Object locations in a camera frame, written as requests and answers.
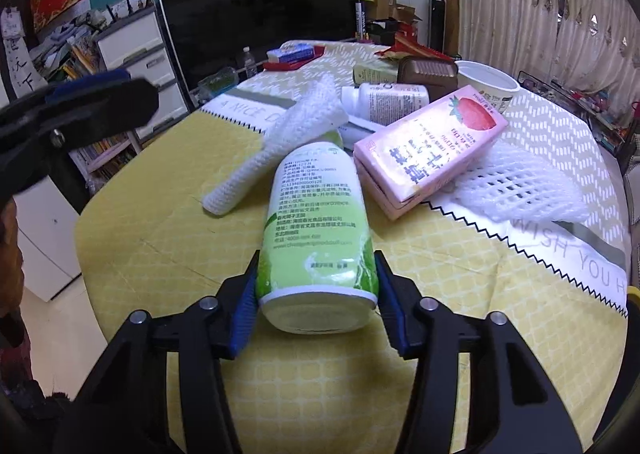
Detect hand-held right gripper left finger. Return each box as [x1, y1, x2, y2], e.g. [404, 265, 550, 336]
[55, 249, 261, 454]

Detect black tower fan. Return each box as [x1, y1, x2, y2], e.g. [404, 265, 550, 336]
[429, 0, 447, 53]

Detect yellow patterned tablecloth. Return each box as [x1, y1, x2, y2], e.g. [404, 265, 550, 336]
[74, 39, 632, 454]

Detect open cardboard boxes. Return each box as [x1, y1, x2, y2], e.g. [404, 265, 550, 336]
[365, 0, 417, 38]

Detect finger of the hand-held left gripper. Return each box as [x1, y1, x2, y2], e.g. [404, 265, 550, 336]
[0, 68, 160, 195]

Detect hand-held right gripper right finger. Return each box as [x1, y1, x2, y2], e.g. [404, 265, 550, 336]
[372, 250, 584, 454]

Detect red tray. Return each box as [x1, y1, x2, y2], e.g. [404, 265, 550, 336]
[262, 47, 324, 72]

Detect white paper cup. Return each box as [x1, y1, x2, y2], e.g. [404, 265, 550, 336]
[454, 60, 522, 115]

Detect green and white bottle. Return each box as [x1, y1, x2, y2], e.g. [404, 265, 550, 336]
[255, 141, 380, 334]

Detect white drawer cabinet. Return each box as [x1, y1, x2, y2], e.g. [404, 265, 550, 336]
[95, 9, 191, 140]

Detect white calligraphy paper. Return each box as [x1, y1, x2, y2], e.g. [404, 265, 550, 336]
[0, 7, 49, 98]

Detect brown plastic tray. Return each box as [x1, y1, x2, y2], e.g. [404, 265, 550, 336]
[397, 56, 459, 100]

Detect white foam net sleeve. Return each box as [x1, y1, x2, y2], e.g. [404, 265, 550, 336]
[440, 139, 593, 226]
[202, 74, 349, 217]

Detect black television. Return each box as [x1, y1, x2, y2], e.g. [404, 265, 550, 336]
[154, 0, 361, 105]

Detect green tea box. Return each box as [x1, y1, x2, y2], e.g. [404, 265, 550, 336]
[352, 63, 401, 86]

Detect beige curtain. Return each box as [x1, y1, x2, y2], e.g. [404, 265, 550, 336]
[450, 0, 640, 145]

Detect shelf of books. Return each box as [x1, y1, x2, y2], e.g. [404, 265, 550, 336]
[27, 24, 147, 181]

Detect blue tissue pack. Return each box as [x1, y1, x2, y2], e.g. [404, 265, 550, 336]
[266, 45, 316, 63]

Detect wire rack with toys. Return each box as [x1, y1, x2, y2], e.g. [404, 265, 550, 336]
[517, 69, 640, 155]

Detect white low cabinet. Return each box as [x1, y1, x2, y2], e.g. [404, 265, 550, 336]
[15, 179, 84, 303]

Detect pink drink carton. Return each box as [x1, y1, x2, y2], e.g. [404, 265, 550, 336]
[353, 84, 511, 221]

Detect red snack wrapper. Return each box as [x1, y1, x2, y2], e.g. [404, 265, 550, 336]
[375, 32, 453, 61]

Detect clear plastic container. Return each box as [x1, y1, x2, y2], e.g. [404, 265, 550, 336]
[197, 67, 239, 103]

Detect white labelled bottle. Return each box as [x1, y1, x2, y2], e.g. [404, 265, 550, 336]
[341, 82, 431, 127]

